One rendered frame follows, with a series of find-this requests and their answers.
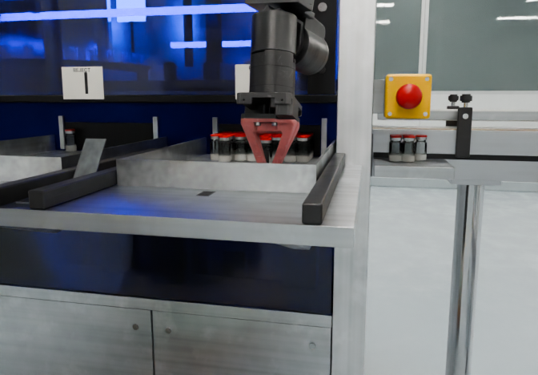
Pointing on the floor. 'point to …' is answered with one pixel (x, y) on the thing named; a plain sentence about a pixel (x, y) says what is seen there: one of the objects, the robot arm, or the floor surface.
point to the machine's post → (351, 75)
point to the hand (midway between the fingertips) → (268, 173)
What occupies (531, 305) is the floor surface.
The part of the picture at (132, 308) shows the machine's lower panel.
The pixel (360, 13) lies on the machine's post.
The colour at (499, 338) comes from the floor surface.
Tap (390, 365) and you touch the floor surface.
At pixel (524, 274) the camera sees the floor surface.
